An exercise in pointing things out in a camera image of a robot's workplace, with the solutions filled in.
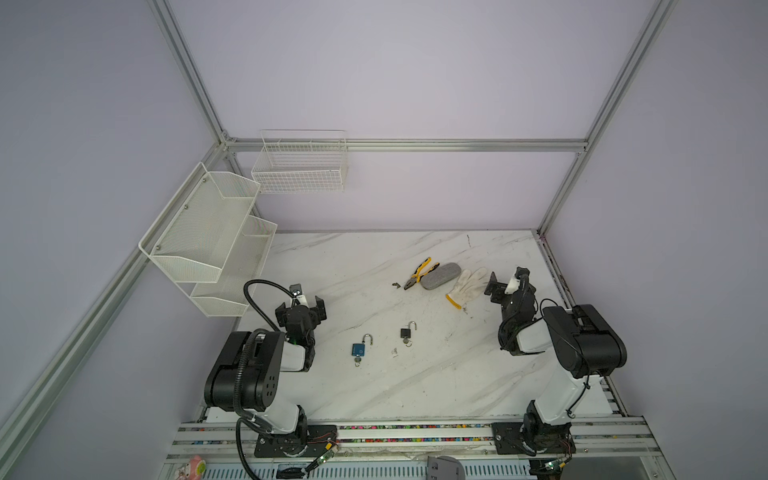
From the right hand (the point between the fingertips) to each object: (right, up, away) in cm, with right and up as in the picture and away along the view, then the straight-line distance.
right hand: (507, 273), depth 94 cm
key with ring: (-32, -21, -3) cm, 39 cm away
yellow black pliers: (-27, -1, +14) cm, 30 cm away
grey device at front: (-24, -45, -25) cm, 57 cm away
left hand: (-66, -9, -1) cm, 67 cm away
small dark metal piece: (-35, -4, +10) cm, 37 cm away
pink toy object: (-82, -43, -26) cm, 96 cm away
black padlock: (-32, -19, -1) cm, 37 cm away
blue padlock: (-47, -23, -6) cm, 52 cm away
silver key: (-47, -25, -8) cm, 54 cm away
